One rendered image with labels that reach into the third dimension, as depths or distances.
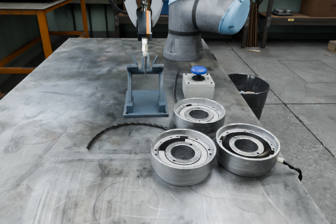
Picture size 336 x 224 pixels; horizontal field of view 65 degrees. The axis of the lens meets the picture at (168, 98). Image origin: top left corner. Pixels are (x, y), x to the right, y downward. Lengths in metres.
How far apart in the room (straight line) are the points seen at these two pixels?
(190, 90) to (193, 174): 0.29
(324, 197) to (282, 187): 1.28
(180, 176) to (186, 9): 0.61
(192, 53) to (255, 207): 0.63
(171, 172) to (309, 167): 1.56
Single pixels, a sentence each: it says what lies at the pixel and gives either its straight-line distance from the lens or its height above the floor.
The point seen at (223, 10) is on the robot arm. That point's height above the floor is 0.98.
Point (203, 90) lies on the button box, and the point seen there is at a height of 0.83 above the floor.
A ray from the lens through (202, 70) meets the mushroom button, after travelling 0.65.
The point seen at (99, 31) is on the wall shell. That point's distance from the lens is 4.58.
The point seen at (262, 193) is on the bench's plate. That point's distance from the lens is 0.44.
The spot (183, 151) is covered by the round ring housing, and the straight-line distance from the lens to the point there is 0.47.
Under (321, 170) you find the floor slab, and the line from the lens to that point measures 1.92.
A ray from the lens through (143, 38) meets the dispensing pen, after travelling 0.55.
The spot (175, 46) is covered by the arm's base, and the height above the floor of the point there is 0.85.
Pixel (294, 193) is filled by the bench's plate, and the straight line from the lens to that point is 0.46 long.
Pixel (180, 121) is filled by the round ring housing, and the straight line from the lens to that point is 0.51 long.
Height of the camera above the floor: 1.10
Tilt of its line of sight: 27 degrees down
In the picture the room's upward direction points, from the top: 1 degrees clockwise
